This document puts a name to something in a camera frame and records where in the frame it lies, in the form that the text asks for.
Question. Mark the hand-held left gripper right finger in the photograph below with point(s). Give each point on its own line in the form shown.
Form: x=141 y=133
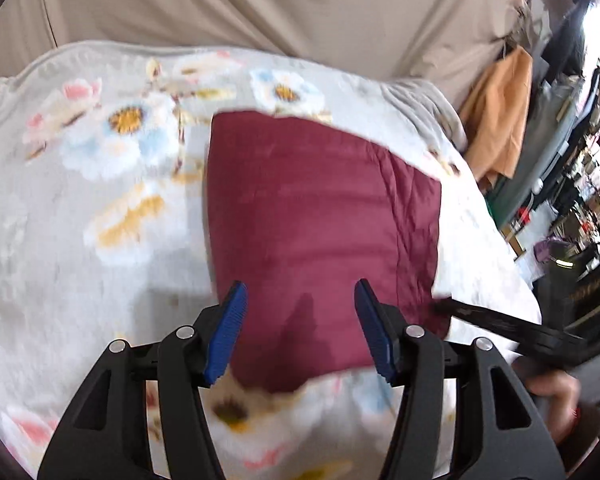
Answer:
x=375 y=330

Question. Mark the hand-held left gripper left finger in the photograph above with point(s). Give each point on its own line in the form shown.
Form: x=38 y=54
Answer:
x=226 y=335

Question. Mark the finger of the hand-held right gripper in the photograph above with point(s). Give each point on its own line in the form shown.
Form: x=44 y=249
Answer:
x=510 y=327

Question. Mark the maroon puffer jacket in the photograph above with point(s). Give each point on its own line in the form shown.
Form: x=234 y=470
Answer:
x=310 y=230

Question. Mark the person's right hand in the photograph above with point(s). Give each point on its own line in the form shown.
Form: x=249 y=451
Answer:
x=555 y=402

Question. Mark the purple bag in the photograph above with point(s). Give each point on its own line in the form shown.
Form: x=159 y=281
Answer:
x=545 y=251

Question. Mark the cluttered shop goods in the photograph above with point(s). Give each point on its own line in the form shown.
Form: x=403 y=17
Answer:
x=587 y=195

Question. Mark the grey floral blanket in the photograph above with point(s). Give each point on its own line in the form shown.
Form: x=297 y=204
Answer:
x=90 y=210

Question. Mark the grey hanging garment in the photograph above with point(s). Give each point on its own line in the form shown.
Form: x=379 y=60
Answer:
x=540 y=135

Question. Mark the orange hanging garment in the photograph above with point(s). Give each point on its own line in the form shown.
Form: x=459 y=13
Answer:
x=502 y=120

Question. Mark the beige cloth backdrop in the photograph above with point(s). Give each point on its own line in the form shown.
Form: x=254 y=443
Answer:
x=260 y=5

